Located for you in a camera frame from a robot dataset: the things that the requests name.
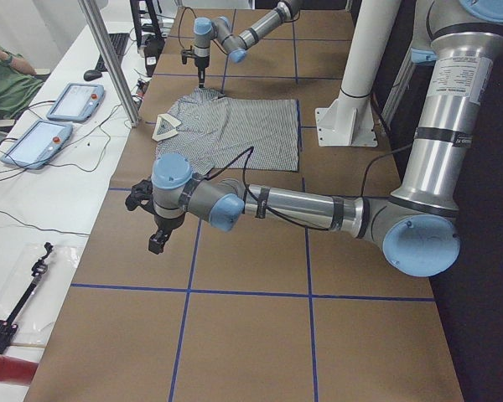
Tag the black device with label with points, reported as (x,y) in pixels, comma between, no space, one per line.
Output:
(150,49)

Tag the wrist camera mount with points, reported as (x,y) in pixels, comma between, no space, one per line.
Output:
(141,195)
(187,54)

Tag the upper teach pendant tablet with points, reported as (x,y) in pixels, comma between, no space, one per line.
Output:
(76,103)

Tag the aluminium frame post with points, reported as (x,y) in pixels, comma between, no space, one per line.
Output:
(101,36)

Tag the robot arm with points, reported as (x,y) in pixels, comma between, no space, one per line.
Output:
(236,46)
(414,226)

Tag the person in green shirt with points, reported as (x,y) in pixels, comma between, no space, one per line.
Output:
(18,84)

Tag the black clamp tool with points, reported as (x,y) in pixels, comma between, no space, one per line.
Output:
(8,326)

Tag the white pedestal column base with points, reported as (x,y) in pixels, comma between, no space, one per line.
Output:
(349,121)

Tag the teach pendant tablet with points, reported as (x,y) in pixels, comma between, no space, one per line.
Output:
(76,103)
(38,145)

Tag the black computer mouse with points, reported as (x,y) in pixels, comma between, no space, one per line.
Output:
(91,75)

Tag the red cylinder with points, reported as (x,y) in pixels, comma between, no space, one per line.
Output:
(16,371)

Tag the lower teach pendant tablet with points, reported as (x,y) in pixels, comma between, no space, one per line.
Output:
(38,145)

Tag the striped polo shirt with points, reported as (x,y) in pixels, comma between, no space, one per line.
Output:
(215,131)

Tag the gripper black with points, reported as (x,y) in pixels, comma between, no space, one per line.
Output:
(166,224)
(201,62)

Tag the black keyboard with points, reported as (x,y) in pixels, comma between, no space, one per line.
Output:
(119,43)

